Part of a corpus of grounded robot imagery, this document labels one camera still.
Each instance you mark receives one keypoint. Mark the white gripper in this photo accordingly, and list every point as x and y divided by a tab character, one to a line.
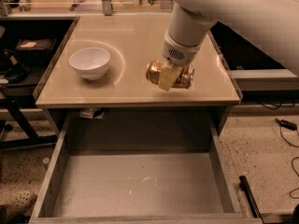
177	54

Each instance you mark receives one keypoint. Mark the white paper tag under counter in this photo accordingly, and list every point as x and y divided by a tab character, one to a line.
92	113

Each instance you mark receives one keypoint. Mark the white perforated clog shoe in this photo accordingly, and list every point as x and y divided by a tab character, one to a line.
20	203

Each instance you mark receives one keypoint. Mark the black bar on floor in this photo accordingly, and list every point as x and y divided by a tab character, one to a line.
244	184

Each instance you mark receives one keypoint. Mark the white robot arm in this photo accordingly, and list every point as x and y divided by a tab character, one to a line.
270	25

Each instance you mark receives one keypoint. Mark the white ceramic bowl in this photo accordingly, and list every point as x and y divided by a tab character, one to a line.
90	63

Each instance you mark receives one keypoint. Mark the black bag on shelf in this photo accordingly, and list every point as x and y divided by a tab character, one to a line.
37	52

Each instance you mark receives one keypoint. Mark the open grey top drawer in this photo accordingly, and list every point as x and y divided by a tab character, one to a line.
138	168

